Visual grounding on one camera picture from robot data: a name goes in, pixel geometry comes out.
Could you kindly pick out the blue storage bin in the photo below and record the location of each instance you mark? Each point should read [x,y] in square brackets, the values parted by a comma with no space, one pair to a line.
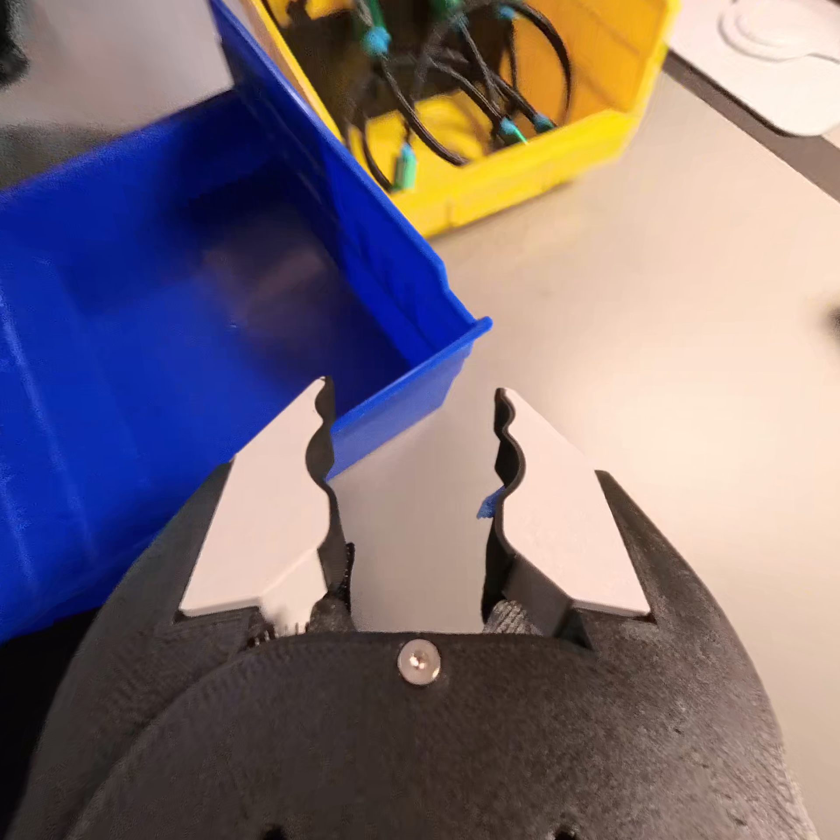
[164,295]

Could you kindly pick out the yellow storage bin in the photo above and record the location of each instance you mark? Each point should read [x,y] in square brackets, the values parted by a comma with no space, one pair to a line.
[590,98]

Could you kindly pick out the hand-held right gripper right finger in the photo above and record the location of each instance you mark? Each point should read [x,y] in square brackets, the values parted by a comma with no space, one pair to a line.
[571,531]

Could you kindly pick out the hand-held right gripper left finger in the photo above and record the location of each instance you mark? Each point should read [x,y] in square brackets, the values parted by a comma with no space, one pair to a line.
[262,525]

